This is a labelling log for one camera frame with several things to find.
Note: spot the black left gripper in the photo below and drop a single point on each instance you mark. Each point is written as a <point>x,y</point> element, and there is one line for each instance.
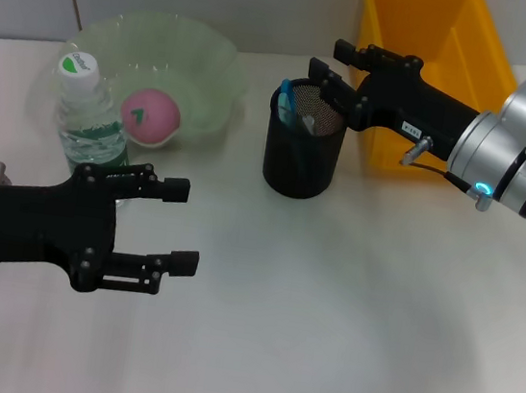
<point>31,229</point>

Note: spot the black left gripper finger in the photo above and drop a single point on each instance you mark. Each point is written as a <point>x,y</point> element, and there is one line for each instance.
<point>181,263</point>

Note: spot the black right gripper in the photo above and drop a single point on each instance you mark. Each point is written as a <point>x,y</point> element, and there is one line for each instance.
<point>411,104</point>

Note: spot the transparent plastic ruler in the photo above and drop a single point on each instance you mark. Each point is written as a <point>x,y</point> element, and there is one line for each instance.
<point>309,124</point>

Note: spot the blue scissors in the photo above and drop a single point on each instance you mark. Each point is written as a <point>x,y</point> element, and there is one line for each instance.
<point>286,102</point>

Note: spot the pink toy peach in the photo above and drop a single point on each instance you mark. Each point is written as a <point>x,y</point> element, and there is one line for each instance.
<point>152,116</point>

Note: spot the green label water bottle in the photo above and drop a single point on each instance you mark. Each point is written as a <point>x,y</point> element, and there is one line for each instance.
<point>90,125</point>

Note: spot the black mesh pen cup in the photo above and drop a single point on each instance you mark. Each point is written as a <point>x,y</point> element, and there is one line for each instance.
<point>300,172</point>

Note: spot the translucent green fruit bowl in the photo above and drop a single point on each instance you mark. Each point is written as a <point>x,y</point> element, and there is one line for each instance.
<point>197,67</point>

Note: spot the yellow plastic bin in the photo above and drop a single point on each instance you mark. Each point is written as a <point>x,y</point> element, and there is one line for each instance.
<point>445,31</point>

